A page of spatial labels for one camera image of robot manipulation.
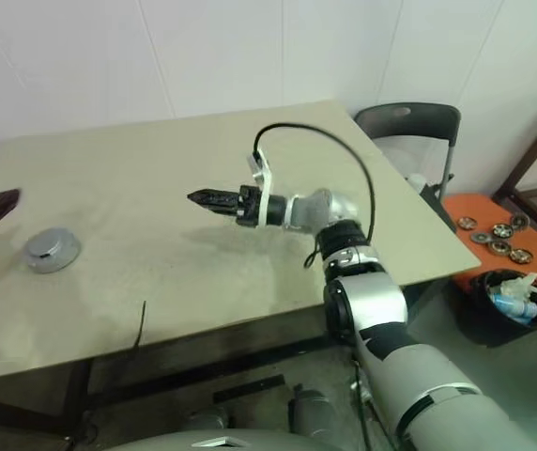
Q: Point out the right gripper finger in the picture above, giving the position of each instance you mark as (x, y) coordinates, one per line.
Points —
(221, 209)
(217, 196)

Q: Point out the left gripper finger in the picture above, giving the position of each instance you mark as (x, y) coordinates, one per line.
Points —
(1, 204)

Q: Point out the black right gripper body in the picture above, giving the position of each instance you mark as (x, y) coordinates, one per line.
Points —
(249, 206)

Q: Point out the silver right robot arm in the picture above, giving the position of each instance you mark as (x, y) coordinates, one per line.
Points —
(390, 319)

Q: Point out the round metal motor part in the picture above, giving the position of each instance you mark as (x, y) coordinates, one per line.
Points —
(466, 222)
(521, 255)
(498, 245)
(520, 220)
(482, 237)
(503, 230)

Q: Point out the flat black strip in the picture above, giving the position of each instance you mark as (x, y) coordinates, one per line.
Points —
(248, 387)

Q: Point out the dark grey folding chair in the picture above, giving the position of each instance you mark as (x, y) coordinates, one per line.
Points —
(409, 119)

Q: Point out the grey left robot leg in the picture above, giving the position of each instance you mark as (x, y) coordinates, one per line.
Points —
(207, 418)

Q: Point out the grey robot leg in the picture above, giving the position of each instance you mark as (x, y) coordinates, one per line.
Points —
(207, 418)
(311, 409)

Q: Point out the grey right robot leg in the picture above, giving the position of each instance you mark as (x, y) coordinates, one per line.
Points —
(311, 409)

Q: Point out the black trash bin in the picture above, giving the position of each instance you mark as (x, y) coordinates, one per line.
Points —
(480, 324)

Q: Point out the blue and white bottle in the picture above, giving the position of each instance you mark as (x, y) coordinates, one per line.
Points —
(515, 307)

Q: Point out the dark wooden furniture frame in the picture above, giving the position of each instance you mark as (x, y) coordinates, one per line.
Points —
(526, 160)

